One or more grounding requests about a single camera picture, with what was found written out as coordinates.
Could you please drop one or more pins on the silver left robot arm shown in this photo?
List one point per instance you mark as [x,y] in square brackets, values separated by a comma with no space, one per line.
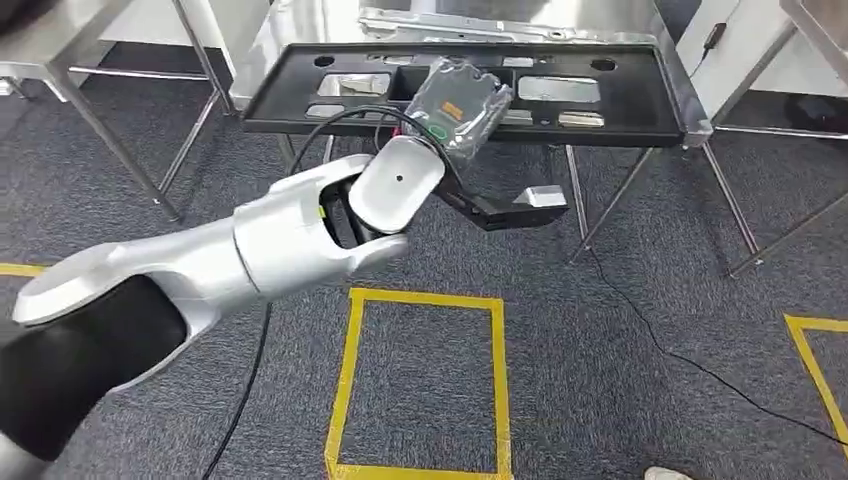
[265,245]

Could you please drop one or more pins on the steel work table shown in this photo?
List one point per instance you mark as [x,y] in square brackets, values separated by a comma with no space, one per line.
[40,53]
[298,20]
[815,26]

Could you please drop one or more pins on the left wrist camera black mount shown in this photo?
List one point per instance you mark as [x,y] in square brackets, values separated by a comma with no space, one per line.
[503,212]

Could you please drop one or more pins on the person's white shoe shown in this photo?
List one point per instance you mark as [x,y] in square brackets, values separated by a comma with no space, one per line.
[666,474]

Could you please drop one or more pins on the large black plastic panel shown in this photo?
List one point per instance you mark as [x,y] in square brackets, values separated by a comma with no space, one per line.
[623,99]

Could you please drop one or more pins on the yellow floor tape strip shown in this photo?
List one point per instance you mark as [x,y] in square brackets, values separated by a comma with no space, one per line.
[20,270]

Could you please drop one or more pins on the long metal bracket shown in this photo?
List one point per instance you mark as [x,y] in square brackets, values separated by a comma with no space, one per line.
[464,26]

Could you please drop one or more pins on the yellow floor tape rectangle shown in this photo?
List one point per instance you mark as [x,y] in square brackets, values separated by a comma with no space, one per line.
[346,397]
[811,358]

